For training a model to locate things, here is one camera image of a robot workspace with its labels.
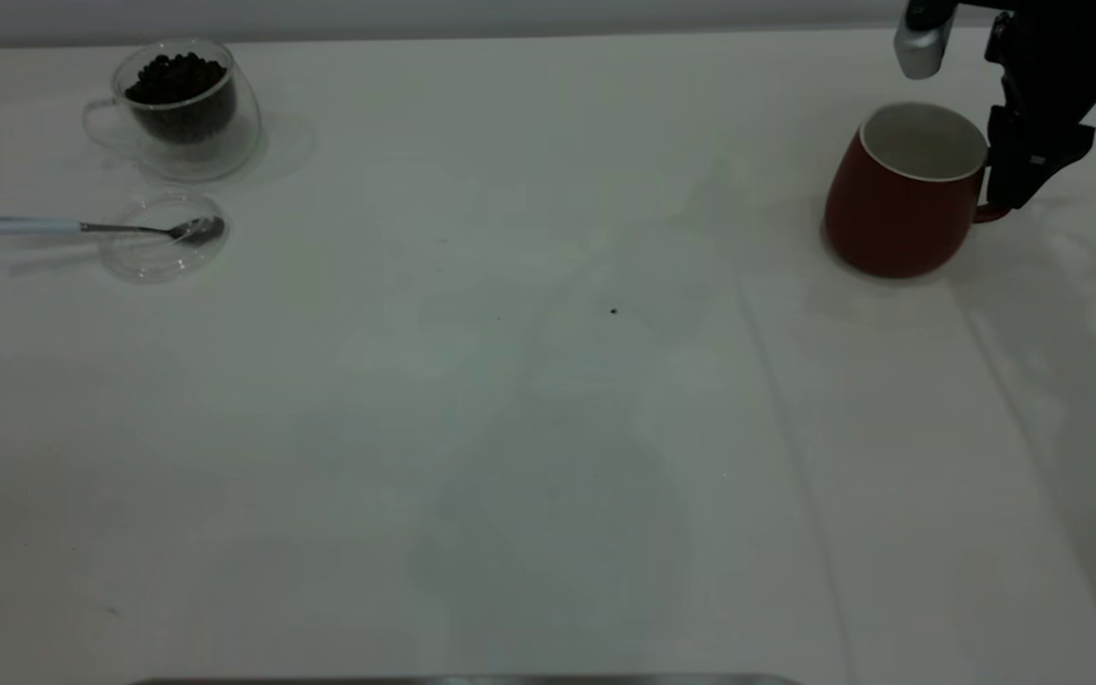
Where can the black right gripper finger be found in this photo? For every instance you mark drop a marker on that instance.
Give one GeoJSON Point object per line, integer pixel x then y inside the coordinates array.
{"type": "Point", "coordinates": [1047, 152]}
{"type": "Point", "coordinates": [1003, 152]}

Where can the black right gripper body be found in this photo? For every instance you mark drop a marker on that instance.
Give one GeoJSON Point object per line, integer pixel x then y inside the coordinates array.
{"type": "Point", "coordinates": [1062, 57]}

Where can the red ceramic mug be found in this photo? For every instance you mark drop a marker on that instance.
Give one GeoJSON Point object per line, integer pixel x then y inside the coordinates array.
{"type": "Point", "coordinates": [890, 219]}

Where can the clear glass saucer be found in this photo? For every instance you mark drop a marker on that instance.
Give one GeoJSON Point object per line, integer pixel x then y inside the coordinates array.
{"type": "Point", "coordinates": [158, 268]}

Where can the clear glass cup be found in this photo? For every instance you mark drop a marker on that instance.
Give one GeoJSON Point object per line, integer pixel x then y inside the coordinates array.
{"type": "Point", "coordinates": [229, 152]}

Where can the dark coffee beans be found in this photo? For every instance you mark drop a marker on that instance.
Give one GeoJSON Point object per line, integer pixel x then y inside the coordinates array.
{"type": "Point", "coordinates": [177, 86]}

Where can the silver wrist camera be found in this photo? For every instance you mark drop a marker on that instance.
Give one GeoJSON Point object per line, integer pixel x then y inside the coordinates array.
{"type": "Point", "coordinates": [919, 48]}

